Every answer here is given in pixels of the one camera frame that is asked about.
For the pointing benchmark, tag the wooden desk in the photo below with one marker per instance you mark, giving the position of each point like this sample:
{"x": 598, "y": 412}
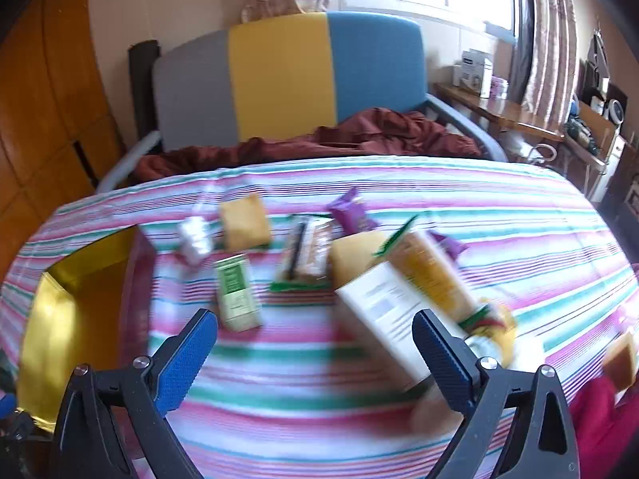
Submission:
{"x": 499, "y": 112}

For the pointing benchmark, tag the white foil packet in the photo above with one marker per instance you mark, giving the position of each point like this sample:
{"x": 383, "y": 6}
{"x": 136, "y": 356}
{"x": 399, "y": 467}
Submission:
{"x": 194, "y": 240}

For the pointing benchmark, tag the yellow sponge block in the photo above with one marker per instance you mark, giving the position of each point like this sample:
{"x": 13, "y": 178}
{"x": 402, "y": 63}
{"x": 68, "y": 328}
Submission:
{"x": 244, "y": 222}
{"x": 352, "y": 259}
{"x": 621, "y": 359}

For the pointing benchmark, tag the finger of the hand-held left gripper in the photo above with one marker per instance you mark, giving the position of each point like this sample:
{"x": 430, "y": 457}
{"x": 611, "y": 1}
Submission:
{"x": 6, "y": 403}

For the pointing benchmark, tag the wooden wardrobe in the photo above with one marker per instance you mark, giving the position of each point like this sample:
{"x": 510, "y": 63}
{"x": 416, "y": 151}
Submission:
{"x": 45, "y": 100}

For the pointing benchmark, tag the clear snack packet green edges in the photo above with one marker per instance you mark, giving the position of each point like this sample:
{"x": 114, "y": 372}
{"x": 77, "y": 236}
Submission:
{"x": 304, "y": 254}

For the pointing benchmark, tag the maroon box with gold interior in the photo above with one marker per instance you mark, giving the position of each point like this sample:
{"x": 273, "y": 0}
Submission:
{"x": 50, "y": 319}

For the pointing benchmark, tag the green box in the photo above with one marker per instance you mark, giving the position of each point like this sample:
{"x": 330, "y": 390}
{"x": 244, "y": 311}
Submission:
{"x": 237, "y": 292}

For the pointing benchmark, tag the red cloth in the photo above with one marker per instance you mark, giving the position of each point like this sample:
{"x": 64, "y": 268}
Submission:
{"x": 599, "y": 424}

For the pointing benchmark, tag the dark grey curtain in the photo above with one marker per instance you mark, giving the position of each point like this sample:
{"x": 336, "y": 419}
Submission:
{"x": 521, "y": 50}

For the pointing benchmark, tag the maroon blanket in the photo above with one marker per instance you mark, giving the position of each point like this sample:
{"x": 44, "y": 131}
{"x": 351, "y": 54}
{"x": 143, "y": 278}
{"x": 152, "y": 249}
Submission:
{"x": 379, "y": 132}

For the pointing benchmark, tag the white carton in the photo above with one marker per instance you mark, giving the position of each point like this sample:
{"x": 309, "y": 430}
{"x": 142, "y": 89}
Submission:
{"x": 379, "y": 314}

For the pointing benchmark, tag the yellow packet with green top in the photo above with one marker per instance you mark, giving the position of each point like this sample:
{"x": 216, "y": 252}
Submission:
{"x": 427, "y": 272}

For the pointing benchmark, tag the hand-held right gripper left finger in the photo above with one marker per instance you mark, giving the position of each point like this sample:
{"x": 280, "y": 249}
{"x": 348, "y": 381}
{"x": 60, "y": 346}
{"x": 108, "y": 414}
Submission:
{"x": 187, "y": 359}

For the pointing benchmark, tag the cluttered wooden shelf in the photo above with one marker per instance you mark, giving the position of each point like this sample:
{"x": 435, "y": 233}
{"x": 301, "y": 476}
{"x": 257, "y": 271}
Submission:
{"x": 599, "y": 124}

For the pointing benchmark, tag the purple container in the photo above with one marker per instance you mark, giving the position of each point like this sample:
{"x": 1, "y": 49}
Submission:
{"x": 500, "y": 89}

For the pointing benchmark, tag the grey yellow blue headboard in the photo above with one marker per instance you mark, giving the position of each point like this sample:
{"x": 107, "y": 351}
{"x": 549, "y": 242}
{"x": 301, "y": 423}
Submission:
{"x": 279, "y": 80}

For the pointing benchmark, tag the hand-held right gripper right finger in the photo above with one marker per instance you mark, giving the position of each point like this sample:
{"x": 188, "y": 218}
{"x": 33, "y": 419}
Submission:
{"x": 444, "y": 359}

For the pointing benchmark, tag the white cardboard box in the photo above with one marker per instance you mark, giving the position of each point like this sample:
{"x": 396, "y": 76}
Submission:
{"x": 472, "y": 72}

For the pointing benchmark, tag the purple snack packet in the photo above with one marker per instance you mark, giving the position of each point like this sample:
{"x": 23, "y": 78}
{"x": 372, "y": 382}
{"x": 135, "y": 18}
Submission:
{"x": 349, "y": 209}
{"x": 452, "y": 245}

